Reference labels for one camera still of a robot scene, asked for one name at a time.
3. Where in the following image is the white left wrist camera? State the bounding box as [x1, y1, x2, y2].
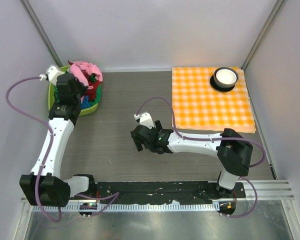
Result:
[39, 65, 65, 86]

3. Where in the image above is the white slotted cable duct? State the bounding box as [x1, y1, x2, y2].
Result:
[32, 201, 220, 213]

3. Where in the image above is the green t shirt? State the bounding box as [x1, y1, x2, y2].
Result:
[53, 84, 103, 105]

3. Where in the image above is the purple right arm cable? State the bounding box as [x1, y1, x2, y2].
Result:
[135, 96, 267, 219]

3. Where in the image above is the lime green plastic basket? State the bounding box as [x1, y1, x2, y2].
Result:
[47, 65, 98, 117]

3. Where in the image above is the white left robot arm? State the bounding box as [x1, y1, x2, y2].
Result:
[19, 73, 93, 208]

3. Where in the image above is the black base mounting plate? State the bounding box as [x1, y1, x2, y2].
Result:
[81, 181, 246, 205]

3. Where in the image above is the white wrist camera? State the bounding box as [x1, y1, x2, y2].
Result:
[133, 112, 155, 129]
[39, 65, 65, 86]

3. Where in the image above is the pink t shirt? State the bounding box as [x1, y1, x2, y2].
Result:
[68, 61, 103, 87]

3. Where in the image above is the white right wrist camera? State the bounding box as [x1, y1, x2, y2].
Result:
[133, 112, 155, 129]

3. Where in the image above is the dark red t shirt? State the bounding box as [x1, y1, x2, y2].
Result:
[67, 59, 102, 102]

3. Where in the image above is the blue t shirt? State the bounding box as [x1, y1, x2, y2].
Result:
[80, 96, 91, 110]

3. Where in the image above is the white bowl with dark rim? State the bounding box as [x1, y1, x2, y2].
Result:
[209, 67, 239, 93]

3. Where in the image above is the orange checkered cloth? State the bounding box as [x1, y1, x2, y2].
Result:
[172, 67, 256, 133]

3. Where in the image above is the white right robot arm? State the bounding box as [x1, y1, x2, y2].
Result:
[130, 120, 253, 197]

